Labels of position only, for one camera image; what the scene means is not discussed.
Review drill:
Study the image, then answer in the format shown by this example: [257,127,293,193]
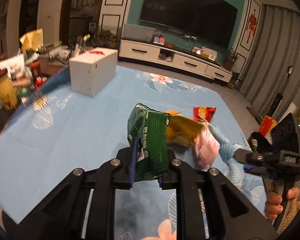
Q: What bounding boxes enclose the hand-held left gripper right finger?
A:
[158,148,278,240]

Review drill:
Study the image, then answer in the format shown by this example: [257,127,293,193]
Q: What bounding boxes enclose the red snack bag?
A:
[193,106,217,123]

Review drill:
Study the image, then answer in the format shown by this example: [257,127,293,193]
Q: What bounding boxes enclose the white tv cabinet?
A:
[120,39,234,83]

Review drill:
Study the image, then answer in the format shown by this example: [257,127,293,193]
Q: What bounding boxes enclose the yellow jar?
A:
[0,71,18,111]

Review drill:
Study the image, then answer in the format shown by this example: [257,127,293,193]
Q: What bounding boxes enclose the red yellow shopping bag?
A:
[258,115,278,136]

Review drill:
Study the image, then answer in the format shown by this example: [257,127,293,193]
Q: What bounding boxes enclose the black television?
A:
[139,0,239,49]

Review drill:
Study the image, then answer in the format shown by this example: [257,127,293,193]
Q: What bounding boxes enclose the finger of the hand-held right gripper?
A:
[234,148,283,164]
[243,164,272,178]

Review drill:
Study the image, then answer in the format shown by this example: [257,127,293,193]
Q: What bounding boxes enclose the white desk calendar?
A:
[202,47,218,61]

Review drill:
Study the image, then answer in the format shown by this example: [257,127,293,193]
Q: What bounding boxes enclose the person's right hand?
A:
[264,181,300,221]

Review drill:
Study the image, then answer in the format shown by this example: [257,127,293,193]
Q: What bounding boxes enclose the blue floral blanket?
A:
[0,65,270,240]

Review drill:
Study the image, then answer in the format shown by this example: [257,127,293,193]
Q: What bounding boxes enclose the grey flat panel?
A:
[122,23,157,42]

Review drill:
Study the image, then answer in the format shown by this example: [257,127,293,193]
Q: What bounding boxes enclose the tall potted plant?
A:
[223,48,240,71]

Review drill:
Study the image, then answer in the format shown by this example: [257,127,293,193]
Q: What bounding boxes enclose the white cardboard box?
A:
[69,47,119,98]

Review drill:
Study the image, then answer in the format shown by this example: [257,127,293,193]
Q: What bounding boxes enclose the yellow snack bag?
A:
[164,109,208,147]

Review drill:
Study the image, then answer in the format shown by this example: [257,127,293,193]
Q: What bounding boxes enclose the yellow paper bag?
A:
[19,28,44,52]

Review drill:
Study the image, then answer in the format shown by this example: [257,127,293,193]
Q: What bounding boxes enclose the small potted plant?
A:
[228,72,242,89]

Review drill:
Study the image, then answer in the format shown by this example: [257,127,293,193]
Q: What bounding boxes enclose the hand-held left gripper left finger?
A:
[5,139,139,240]

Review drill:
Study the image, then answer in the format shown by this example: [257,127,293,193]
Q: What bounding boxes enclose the plant stand with plants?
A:
[92,28,118,50]

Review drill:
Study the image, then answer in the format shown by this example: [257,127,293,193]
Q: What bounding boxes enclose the grey curtain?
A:
[239,4,300,120]

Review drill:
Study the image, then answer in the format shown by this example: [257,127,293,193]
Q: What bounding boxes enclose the upright vacuum cleaner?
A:
[268,65,293,117]

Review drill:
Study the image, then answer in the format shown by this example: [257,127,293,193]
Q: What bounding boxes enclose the pink plastic packet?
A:
[194,129,221,168]

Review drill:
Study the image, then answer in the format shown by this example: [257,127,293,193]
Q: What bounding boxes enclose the red knot wall decoration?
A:
[246,12,258,43]

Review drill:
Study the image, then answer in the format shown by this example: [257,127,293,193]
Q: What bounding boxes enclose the green snack bag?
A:
[127,102,173,182]

